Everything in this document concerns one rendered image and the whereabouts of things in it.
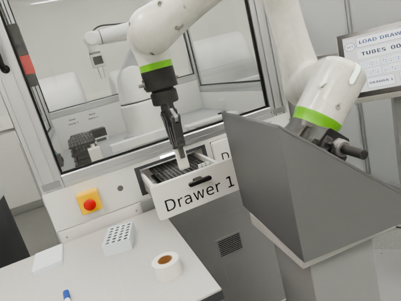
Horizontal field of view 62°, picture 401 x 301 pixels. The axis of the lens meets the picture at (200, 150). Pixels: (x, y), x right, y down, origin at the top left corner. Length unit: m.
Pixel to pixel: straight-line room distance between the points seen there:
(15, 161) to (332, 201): 4.21
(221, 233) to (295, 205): 0.75
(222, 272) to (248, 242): 0.17
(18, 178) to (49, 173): 3.46
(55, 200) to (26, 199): 3.50
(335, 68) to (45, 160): 0.94
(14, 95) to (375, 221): 1.10
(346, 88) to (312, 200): 0.30
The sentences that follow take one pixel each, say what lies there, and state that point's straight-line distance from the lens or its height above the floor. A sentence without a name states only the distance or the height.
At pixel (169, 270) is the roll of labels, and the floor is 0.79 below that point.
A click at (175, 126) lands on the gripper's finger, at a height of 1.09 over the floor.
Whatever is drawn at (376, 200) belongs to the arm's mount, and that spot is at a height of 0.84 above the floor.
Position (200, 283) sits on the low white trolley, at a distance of 0.82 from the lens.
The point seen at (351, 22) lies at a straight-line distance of 2.77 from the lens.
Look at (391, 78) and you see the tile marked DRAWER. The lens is 1.46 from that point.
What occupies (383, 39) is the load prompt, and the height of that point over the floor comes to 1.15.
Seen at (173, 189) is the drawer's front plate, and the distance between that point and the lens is 1.01.
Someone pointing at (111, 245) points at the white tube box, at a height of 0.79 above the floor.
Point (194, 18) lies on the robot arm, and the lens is 0.81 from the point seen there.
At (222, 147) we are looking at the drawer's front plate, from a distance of 1.33.
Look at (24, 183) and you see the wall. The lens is 4.71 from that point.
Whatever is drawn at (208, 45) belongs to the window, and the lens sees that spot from 1.34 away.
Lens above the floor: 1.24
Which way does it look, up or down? 15 degrees down
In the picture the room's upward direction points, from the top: 15 degrees counter-clockwise
